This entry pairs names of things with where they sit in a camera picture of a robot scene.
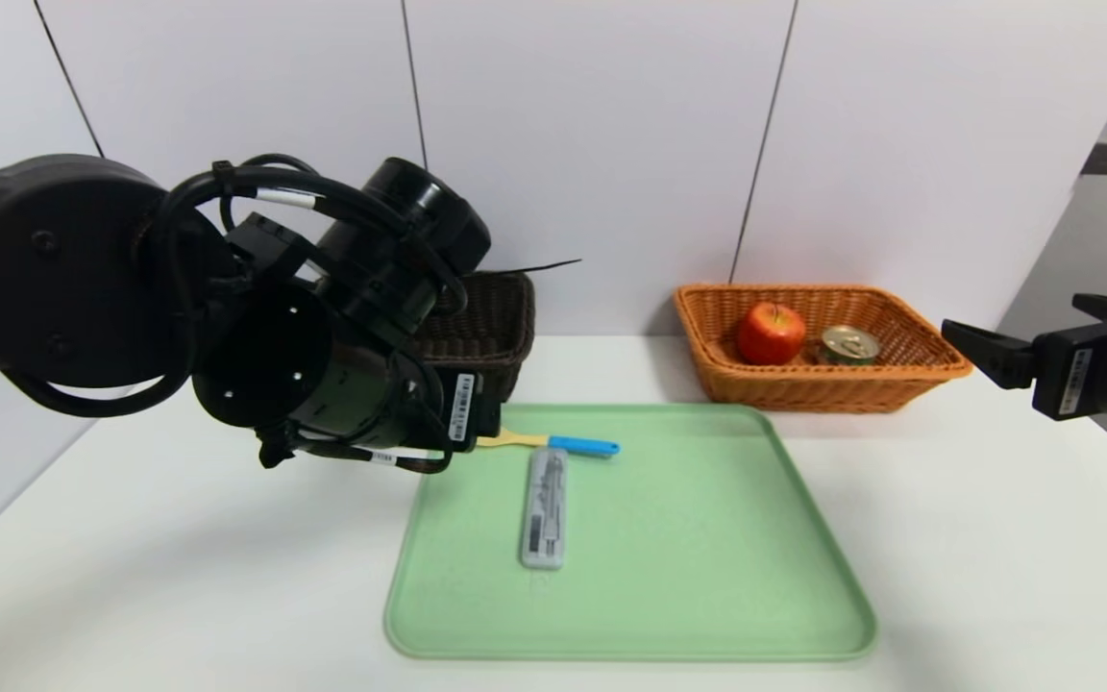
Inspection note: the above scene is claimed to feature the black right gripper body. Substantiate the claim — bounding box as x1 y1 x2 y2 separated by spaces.
1031 311 1107 434

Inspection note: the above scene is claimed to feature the tin can with gold lid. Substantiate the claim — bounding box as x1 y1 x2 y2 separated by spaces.
820 325 881 367

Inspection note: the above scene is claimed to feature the red apple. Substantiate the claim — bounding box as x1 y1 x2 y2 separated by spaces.
735 302 807 367

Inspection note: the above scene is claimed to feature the blue and yellow handled tool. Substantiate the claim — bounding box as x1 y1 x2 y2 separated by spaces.
477 429 621 459

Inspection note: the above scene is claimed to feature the grey translucent pen case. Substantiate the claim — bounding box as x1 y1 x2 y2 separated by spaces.
521 448 569 570

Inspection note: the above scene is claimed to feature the orange wicker basket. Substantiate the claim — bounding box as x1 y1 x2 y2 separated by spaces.
675 284 972 415

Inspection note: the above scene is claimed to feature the dark brown wicker basket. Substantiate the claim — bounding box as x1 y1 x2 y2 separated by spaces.
414 272 536 405

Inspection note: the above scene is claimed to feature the light green plastic tray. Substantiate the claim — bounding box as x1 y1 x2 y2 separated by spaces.
383 403 878 662

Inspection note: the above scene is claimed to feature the black left camera cable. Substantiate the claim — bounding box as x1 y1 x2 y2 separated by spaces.
155 154 470 318

